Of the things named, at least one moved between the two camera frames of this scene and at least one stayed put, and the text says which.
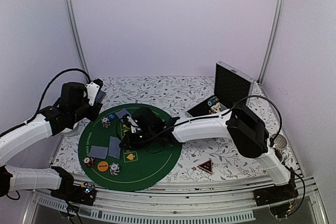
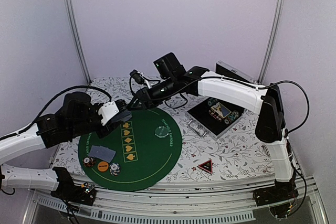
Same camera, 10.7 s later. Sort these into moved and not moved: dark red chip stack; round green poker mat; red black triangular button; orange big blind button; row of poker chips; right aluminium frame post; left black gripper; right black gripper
Moved: left black gripper; right black gripper
Not moved: orange big blind button; red black triangular button; round green poker mat; dark red chip stack; row of poker chips; right aluminium frame post
